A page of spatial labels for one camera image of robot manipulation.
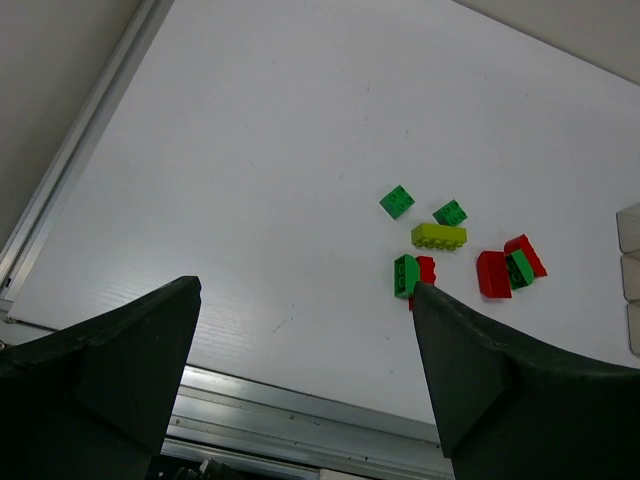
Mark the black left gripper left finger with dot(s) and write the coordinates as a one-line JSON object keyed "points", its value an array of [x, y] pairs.
{"points": [[93, 401]]}

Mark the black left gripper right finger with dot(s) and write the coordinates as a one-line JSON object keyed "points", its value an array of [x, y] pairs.
{"points": [[509, 406]]}

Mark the small green lego brick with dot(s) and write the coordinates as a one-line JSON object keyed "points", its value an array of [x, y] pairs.
{"points": [[519, 270]]}

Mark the long red lego brick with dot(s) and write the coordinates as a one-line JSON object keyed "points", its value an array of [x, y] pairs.
{"points": [[427, 273]]}

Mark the long green lego brick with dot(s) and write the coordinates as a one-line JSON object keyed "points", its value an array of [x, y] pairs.
{"points": [[406, 276]]}

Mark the long yellow-green lego brick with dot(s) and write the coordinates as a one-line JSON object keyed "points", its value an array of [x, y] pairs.
{"points": [[439, 237]]}

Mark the dark green square lego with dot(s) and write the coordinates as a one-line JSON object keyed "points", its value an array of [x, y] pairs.
{"points": [[450, 214]]}

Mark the green square lego brick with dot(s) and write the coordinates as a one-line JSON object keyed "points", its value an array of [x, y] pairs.
{"points": [[397, 202]]}

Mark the clear compartment container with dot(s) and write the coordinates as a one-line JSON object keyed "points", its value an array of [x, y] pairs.
{"points": [[628, 235]]}

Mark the aluminium table frame rail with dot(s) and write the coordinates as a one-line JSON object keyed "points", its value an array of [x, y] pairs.
{"points": [[221, 142]]}

